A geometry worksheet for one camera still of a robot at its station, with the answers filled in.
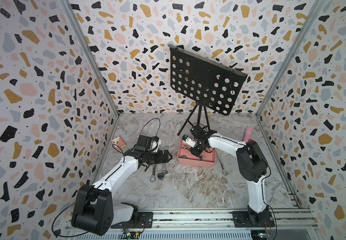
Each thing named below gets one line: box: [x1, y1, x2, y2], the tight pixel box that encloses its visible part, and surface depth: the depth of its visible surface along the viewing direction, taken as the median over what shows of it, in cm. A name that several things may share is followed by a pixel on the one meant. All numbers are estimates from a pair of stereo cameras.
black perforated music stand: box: [168, 44, 248, 136], surface depth 76 cm
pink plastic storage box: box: [177, 138, 217, 168], surface depth 95 cm
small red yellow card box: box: [111, 136, 127, 150], surface depth 105 cm
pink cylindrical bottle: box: [243, 126, 253, 143], surface depth 108 cm
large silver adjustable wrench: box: [157, 162, 169, 180], surface depth 92 cm
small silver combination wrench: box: [218, 156, 228, 176], surface depth 92 cm
